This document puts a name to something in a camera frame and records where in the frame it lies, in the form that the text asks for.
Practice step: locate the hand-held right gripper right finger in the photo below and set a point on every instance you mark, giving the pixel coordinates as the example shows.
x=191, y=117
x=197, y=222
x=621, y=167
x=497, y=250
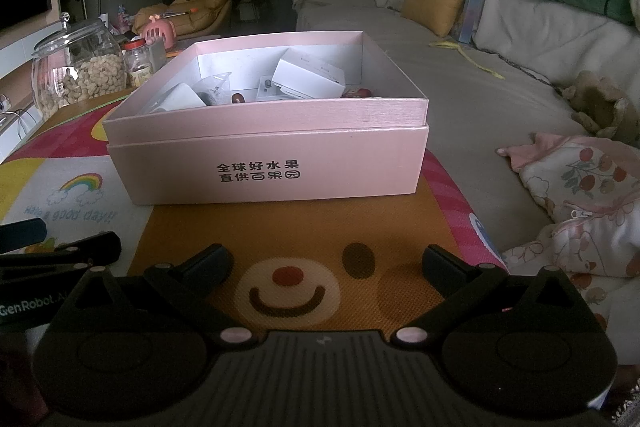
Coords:
x=442, y=264

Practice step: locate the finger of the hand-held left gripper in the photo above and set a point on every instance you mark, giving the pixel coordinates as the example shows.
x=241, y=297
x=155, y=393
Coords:
x=97, y=248
x=25, y=234

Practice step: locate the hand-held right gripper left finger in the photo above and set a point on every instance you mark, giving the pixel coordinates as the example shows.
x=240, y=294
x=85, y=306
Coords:
x=210, y=263

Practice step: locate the pink cardboard box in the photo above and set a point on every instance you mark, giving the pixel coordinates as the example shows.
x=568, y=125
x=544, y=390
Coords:
x=260, y=147

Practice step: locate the small white square box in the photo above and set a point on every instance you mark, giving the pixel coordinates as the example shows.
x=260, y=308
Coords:
x=175, y=99

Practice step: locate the clear plastic bag with snacks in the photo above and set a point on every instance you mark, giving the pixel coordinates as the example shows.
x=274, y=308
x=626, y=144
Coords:
x=215, y=88

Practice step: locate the printed bear table mat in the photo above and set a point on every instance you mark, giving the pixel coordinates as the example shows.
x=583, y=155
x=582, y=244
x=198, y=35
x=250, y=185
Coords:
x=200, y=227

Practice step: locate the white television cabinet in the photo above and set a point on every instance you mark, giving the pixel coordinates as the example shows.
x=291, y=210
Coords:
x=15, y=117

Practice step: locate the floral blanket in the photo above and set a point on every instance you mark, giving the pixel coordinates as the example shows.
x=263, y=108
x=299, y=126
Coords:
x=585, y=192

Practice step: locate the small red-brown object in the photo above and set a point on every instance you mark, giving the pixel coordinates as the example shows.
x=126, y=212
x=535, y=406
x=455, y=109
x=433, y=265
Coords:
x=238, y=98

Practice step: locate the large clear jar of nuts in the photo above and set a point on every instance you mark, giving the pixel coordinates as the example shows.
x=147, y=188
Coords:
x=82, y=72

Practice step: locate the grey sofa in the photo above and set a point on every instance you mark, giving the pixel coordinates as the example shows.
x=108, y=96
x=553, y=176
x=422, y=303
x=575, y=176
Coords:
x=450, y=82

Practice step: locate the small red-lidded plastic jar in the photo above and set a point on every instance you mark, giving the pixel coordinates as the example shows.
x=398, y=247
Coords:
x=138, y=64

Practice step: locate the brown plush toy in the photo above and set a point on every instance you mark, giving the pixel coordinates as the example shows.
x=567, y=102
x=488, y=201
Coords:
x=597, y=104

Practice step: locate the pink plastic toy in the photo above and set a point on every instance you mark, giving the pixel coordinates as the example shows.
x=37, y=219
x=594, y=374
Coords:
x=160, y=33

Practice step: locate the yellow chair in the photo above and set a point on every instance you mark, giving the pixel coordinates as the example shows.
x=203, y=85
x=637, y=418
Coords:
x=200, y=12

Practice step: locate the yellow cushion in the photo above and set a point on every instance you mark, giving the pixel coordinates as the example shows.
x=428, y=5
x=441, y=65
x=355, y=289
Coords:
x=435, y=7

